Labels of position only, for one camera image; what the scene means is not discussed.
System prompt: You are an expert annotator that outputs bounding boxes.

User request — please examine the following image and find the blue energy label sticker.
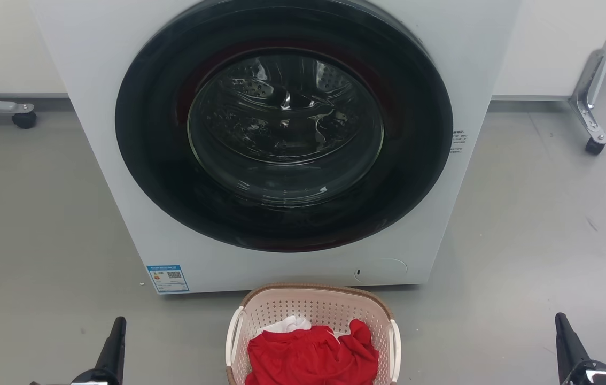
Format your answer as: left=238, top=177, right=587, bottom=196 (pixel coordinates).
left=146, top=265, right=190, bottom=294

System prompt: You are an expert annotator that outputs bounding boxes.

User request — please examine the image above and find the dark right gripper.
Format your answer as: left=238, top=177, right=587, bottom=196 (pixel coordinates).
left=555, top=313, right=606, bottom=385

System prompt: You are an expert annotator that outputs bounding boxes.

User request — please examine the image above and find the round white filter cover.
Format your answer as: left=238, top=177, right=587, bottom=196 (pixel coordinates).
left=354, top=258, right=408, bottom=284

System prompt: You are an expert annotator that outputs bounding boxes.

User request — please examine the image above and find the round black washer door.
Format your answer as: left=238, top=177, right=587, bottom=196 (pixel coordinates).
left=115, top=0, right=454, bottom=253

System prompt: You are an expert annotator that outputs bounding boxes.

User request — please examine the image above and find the red garment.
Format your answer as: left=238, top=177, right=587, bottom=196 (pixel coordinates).
left=245, top=319, right=379, bottom=385

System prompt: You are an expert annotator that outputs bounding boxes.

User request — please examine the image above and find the white front-load washing machine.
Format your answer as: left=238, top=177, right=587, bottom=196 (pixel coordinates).
left=30, top=0, right=523, bottom=296

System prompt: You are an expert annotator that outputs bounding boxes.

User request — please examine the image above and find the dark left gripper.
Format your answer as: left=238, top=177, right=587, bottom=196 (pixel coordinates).
left=71, top=317, right=127, bottom=385

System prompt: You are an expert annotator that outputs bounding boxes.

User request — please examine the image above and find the pink perforated laundry basket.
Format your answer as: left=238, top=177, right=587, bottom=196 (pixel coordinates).
left=225, top=283, right=402, bottom=385

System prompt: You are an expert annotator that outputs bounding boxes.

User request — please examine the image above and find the white garment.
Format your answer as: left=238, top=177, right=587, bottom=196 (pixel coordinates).
left=269, top=315, right=313, bottom=335

